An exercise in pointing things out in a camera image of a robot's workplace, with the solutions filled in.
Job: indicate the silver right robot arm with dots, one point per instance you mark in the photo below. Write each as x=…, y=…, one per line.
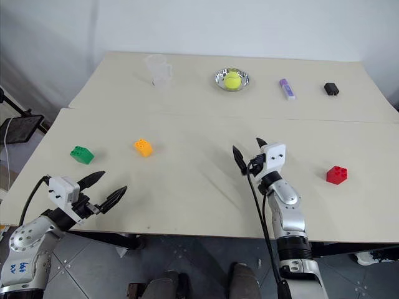
x=290, y=218

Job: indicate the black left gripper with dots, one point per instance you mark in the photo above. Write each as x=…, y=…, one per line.
x=83, y=207

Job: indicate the white and black shoe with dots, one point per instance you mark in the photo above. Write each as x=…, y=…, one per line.
x=374, y=258

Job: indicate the black stand pole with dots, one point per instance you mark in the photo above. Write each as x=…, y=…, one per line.
x=12, y=104

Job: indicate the clear plastic cup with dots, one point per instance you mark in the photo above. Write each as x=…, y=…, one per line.
x=154, y=68
x=164, y=77

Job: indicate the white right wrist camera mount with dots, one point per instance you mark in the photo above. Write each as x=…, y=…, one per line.
x=274, y=157

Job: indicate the yellow tennis ball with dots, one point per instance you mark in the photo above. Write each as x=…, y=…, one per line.
x=232, y=81

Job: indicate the red toy building block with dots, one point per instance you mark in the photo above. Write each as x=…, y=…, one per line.
x=337, y=175

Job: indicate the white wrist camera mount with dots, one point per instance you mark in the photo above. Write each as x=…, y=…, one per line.
x=62, y=191
x=274, y=157

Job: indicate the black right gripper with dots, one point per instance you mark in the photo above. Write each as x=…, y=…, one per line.
x=256, y=166

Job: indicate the dark rounded shape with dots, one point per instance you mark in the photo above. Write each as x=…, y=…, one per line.
x=166, y=285
x=244, y=281

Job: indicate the yellow toy building block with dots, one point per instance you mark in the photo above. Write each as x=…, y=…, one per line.
x=143, y=147

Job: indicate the purple white small bottle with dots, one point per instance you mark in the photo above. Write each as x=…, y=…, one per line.
x=287, y=89

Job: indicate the green toy building block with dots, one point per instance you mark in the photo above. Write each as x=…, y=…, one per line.
x=81, y=154

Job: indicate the silver metal bowl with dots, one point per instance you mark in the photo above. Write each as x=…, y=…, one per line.
x=219, y=78

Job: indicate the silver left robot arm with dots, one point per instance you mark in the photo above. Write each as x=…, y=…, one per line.
x=28, y=249

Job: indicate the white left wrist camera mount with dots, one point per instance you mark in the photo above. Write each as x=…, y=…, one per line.
x=62, y=191

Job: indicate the small black plug adapter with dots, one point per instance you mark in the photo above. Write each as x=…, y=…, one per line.
x=331, y=88

